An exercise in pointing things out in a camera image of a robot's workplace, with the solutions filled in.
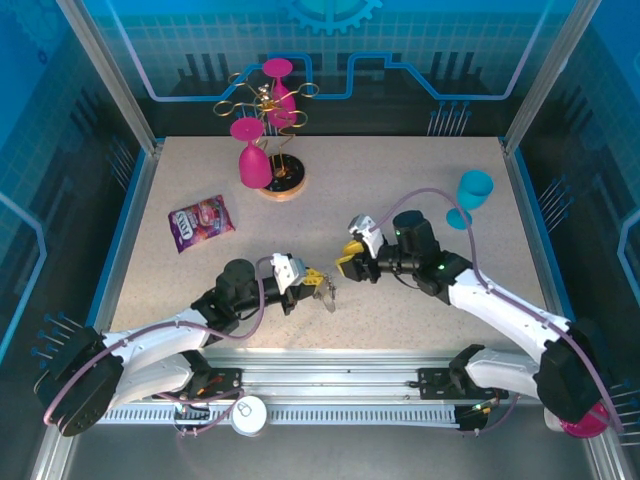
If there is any aluminium mounting rail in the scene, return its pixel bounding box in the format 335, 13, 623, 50
64, 347, 596, 402

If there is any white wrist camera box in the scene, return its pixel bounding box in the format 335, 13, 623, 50
269, 252, 307, 294
347, 214, 386, 251

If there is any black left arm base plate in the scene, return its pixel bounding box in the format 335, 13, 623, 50
159, 367, 247, 401

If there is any teal wine glass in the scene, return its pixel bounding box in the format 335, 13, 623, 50
445, 169, 495, 231

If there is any white slotted cable duct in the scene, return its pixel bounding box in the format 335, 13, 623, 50
97, 405, 464, 427

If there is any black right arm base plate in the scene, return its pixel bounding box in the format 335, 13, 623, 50
417, 367, 510, 401

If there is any gold wire glass rack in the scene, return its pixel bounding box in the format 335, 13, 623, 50
213, 71, 321, 204

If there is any pink plastic cup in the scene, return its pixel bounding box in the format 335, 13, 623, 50
544, 404, 609, 440

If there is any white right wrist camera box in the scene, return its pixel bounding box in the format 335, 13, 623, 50
347, 214, 386, 251

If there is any purple candy bag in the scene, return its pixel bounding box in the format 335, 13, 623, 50
168, 194, 236, 255

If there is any aluminium side rail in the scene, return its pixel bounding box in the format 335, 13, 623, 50
499, 139, 586, 364
82, 142, 164, 364

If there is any aluminium frame post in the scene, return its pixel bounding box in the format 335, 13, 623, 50
54, 0, 164, 154
502, 0, 594, 154

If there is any black electronics mount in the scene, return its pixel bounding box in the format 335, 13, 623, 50
172, 397, 211, 437
455, 399, 501, 436

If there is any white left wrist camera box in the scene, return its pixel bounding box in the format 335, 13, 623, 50
269, 252, 307, 294

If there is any keyring with keys and tags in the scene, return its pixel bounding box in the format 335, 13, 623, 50
312, 272, 340, 314

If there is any pink wine glass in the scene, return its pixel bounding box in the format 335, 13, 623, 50
229, 117, 274, 190
262, 58, 297, 129

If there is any white round cap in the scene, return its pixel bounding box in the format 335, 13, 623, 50
229, 394, 269, 437

